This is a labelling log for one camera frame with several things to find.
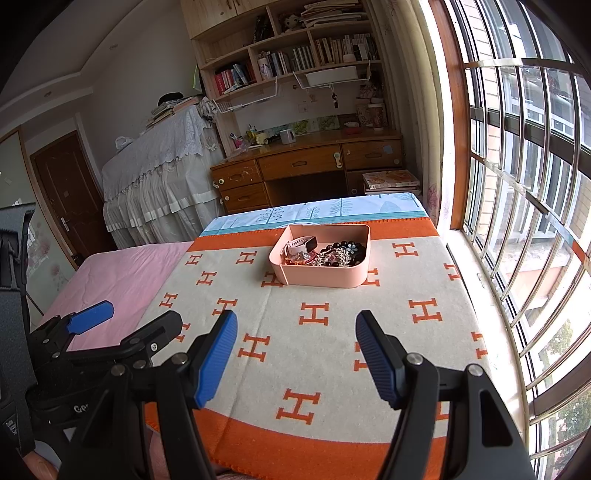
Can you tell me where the wooden bookshelf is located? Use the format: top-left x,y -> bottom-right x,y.
180,0 -> 386,97

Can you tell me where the pile of papers on shelf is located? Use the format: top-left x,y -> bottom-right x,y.
300,0 -> 370,28

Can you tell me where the pink bed sheet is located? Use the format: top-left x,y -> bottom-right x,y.
34,241 -> 195,352

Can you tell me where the orange patterned blanket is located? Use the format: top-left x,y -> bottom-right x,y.
143,226 -> 490,480

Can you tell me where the window with metal grille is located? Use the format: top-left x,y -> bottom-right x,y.
434,0 -> 591,480

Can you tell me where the black bead bracelet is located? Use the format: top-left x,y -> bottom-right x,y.
323,237 -> 366,267

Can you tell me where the brown wooden door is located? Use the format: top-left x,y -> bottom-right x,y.
30,130 -> 116,259

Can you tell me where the beige curtain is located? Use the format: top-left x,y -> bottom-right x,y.
369,0 -> 451,227

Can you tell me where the stack of large books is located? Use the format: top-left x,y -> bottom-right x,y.
361,169 -> 422,197

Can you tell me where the white smart band watch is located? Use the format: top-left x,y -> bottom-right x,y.
283,235 -> 319,264

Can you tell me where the person's left hand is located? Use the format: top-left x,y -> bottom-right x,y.
21,455 -> 63,480

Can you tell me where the row of books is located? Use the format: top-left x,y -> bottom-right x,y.
213,32 -> 382,93

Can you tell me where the piano under white lace cover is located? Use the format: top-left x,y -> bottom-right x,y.
100,99 -> 227,245

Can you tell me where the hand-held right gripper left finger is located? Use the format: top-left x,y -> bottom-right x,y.
58,310 -> 238,480

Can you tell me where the white plastic tray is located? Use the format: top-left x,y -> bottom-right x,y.
305,66 -> 360,86

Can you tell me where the wooden desk with drawers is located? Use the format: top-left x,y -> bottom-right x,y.
210,124 -> 404,215

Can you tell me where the white pearl bracelet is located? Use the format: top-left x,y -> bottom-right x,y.
316,247 -> 352,268

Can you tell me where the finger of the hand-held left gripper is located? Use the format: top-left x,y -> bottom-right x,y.
60,310 -> 184,370
28,300 -> 115,356

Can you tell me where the frosted glass sliding door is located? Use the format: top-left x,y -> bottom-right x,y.
0,129 -> 77,287

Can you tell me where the blue tree print cloth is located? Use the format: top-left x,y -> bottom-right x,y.
203,191 -> 428,237

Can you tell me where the stack of books on piano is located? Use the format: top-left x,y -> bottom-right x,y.
147,96 -> 204,127

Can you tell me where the pink plastic tray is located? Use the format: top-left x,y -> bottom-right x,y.
269,223 -> 371,289

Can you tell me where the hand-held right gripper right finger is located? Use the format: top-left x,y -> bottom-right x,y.
355,309 -> 539,480

